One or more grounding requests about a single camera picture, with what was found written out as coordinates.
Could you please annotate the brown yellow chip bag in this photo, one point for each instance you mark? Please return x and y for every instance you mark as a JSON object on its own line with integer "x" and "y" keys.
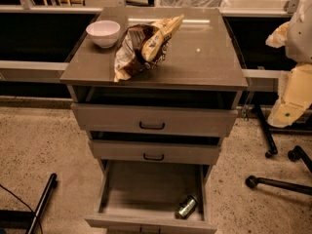
{"x": 144, "y": 46}

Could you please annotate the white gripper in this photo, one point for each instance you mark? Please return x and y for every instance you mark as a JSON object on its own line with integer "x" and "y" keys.
{"x": 300, "y": 39}

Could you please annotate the bottom grey drawer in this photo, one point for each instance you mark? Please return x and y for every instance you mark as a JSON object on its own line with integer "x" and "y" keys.
{"x": 143, "y": 197}

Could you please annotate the grey drawer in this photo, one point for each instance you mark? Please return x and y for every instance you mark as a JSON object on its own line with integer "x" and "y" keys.
{"x": 154, "y": 152}
{"x": 154, "y": 120}
{"x": 143, "y": 197}

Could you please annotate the top grey drawer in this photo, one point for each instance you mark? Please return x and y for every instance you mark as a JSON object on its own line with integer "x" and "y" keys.
{"x": 154, "y": 120}

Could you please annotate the middle grey drawer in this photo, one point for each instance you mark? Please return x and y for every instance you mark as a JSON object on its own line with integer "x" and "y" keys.
{"x": 154, "y": 152}

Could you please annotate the green can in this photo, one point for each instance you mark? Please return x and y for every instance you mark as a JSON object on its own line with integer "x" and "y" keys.
{"x": 186, "y": 208}

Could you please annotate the black wheeled base legs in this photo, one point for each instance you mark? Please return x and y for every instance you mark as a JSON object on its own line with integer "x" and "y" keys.
{"x": 288, "y": 169}

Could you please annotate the grey metal railing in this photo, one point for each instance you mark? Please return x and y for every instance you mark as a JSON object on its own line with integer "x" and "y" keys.
{"x": 28, "y": 17}

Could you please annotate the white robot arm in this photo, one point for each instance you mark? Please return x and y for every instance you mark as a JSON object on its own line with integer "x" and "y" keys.
{"x": 298, "y": 41}

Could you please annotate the black stand leg left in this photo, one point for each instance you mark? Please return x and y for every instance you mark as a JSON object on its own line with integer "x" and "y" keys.
{"x": 47, "y": 192}

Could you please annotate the white bowl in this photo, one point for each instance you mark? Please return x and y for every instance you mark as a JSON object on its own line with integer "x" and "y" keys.
{"x": 104, "y": 33}

